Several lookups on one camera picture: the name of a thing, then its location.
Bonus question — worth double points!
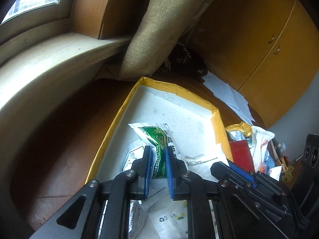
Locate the green white medicine packet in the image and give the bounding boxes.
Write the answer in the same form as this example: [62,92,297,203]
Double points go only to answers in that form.
[128,122,181,179]

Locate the white packet red text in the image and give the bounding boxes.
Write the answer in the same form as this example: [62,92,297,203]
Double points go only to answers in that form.
[184,144,229,182]

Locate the red foil snack bag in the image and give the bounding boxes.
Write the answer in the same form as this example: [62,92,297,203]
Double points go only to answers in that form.
[229,140,255,172]

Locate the blue rolled cloth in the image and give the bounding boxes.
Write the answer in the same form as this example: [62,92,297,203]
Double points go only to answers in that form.
[264,150,276,169]

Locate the white plastic bag red text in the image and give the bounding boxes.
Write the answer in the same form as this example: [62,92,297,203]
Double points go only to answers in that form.
[250,126,275,171]

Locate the yellow toy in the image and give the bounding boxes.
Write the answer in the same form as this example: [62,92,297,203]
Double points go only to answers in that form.
[276,155,294,183]

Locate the white toy figure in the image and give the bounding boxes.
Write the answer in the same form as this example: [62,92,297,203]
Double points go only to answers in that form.
[275,142,287,158]

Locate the gold foil packet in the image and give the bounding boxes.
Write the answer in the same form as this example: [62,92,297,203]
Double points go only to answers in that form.
[225,121,252,141]

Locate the yellow cardboard box tray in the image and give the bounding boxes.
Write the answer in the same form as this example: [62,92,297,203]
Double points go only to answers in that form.
[84,76,234,239]

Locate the crumpled white leaflet packet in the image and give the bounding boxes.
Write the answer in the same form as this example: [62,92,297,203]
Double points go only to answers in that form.
[122,144,148,238]

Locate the white recycle-logo bag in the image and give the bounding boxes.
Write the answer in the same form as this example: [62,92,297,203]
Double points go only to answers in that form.
[149,200,188,238]

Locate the white paper sheets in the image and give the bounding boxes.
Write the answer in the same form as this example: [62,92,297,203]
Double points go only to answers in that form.
[203,72,255,125]

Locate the yellow wooden cabinet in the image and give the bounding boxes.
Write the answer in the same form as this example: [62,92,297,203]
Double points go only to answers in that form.
[189,0,318,127]

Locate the beige curtain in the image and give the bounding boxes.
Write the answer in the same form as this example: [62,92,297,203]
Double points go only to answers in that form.
[118,0,213,80]

